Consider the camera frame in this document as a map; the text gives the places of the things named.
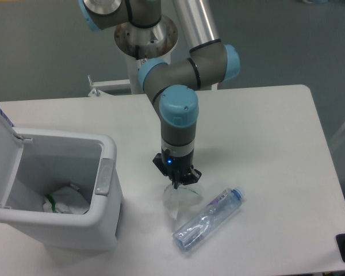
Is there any white trash can lid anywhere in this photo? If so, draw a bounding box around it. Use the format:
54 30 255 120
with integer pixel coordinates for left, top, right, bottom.
0 113 24 205

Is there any white plastic trash can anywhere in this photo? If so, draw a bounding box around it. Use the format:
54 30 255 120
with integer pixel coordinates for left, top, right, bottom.
0 129 122 250

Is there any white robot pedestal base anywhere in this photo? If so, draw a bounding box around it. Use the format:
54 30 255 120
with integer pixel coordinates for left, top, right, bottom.
87 14 219 98

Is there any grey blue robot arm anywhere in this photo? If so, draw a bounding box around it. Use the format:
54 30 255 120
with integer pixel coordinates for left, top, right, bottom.
79 1 240 188

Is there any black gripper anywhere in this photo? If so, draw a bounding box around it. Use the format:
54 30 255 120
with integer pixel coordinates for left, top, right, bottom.
152 152 202 189

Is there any white plastic wrapper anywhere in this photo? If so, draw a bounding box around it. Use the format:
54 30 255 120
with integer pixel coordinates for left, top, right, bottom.
162 183 203 220

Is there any white green trash in bin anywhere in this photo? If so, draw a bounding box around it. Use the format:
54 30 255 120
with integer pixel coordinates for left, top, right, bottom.
43 183 90 214

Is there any clear plastic water bottle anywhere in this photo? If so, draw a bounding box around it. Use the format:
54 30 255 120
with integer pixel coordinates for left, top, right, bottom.
172 187 246 252

